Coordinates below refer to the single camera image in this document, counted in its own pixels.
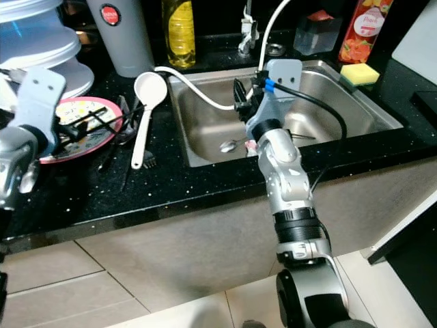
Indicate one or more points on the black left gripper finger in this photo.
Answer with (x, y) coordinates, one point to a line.
(80, 132)
(80, 117)

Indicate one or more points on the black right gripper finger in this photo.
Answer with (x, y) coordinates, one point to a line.
(240, 92)
(259, 85)

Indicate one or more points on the red white patterned bowl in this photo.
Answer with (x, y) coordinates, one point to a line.
(251, 146)

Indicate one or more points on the black chopstick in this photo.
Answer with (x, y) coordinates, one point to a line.
(109, 121)
(123, 111)

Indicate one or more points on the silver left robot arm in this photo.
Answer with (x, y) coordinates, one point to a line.
(17, 164)

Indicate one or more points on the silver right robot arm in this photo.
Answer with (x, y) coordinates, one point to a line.
(287, 178)

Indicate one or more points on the pink rimmed patterned plate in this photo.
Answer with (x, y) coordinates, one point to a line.
(102, 109)

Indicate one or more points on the metal spoon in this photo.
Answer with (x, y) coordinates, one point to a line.
(228, 145)

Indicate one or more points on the metal faucet with white tape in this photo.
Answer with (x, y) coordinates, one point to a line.
(248, 31)

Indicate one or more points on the white plastic ladle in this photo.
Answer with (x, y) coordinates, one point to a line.
(149, 87)

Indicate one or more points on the clear plastic box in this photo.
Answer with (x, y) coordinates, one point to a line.
(317, 35)

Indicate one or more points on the grey cup with red sticker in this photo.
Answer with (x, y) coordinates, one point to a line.
(126, 51)

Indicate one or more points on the yellow liquid plastic bottle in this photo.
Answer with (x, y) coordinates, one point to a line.
(179, 34)

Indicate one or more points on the tiered translucent plastic container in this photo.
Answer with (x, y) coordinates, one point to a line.
(41, 41)

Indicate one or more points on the stainless steel sink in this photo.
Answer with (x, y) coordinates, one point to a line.
(348, 109)

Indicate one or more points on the yellow green sponge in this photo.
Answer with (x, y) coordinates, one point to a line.
(360, 74)

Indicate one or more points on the red peach label bottle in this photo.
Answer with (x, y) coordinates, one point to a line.
(365, 31)

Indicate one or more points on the white flat board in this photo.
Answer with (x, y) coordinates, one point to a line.
(420, 31)

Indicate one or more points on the dark grey robot foot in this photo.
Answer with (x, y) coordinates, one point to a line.
(254, 324)

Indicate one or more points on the dark cabinet with white edge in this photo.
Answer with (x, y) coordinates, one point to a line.
(410, 273)

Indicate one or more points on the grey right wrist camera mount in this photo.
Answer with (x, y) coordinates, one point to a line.
(283, 74)

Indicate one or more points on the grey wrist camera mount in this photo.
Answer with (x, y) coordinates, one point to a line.
(283, 74)
(44, 89)

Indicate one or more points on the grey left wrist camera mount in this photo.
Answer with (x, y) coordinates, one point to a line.
(44, 89)

